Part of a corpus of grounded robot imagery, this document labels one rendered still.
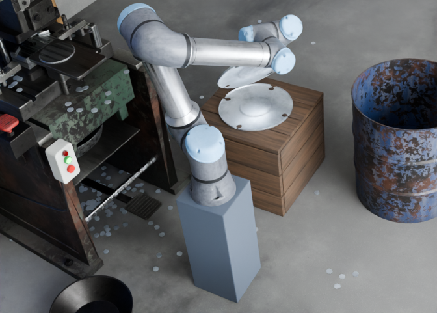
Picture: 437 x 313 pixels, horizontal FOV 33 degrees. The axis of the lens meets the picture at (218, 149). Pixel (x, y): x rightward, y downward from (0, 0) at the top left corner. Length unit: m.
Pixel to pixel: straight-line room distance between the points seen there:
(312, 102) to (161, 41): 1.01
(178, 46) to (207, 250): 0.80
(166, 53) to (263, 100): 0.95
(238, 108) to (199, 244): 0.63
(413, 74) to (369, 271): 0.77
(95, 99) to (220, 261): 0.71
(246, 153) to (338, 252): 0.50
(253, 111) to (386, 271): 0.77
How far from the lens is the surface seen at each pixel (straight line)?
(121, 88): 2.72
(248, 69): 2.75
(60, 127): 2.56
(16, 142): 2.42
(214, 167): 2.27
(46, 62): 2.57
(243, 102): 2.90
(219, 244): 2.45
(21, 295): 2.90
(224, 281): 2.60
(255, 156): 2.76
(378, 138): 2.63
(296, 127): 2.77
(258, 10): 4.15
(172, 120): 2.33
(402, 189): 2.76
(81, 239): 2.76
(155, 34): 2.02
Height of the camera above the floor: 2.13
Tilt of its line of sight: 41 degrees down
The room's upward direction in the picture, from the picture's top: 9 degrees counter-clockwise
